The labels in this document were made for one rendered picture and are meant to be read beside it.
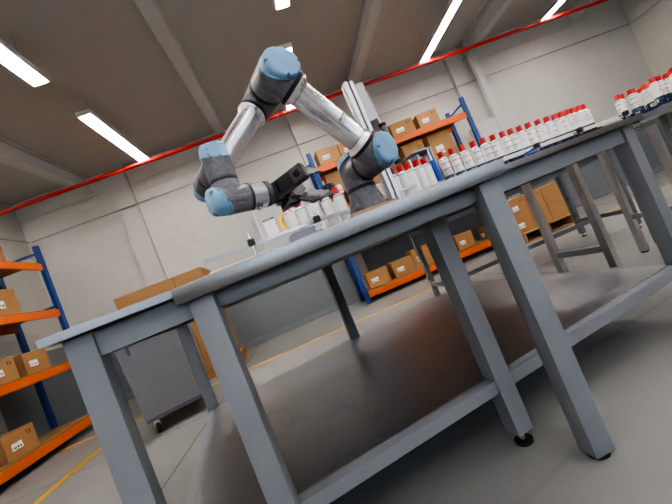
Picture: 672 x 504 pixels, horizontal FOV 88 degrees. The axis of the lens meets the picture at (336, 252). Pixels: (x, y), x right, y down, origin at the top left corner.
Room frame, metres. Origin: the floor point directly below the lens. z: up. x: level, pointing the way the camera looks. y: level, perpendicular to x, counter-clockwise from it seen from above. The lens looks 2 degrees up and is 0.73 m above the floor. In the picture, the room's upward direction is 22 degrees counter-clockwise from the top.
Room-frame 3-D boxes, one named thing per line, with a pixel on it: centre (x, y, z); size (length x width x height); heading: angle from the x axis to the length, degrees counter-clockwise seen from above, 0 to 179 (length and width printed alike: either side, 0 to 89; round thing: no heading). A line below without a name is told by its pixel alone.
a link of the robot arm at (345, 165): (1.33, -0.19, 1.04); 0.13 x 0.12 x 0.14; 35
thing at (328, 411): (1.77, -0.11, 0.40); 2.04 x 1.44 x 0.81; 108
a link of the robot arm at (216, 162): (0.92, 0.21, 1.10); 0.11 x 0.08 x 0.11; 35
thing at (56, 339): (1.77, -0.11, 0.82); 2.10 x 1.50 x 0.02; 108
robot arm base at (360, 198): (1.33, -0.18, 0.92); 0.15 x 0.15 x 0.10
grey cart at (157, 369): (3.26, 1.86, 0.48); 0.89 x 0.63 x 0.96; 25
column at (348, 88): (1.59, -0.34, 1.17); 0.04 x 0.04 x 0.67; 18
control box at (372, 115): (1.66, -0.39, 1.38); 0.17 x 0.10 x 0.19; 163
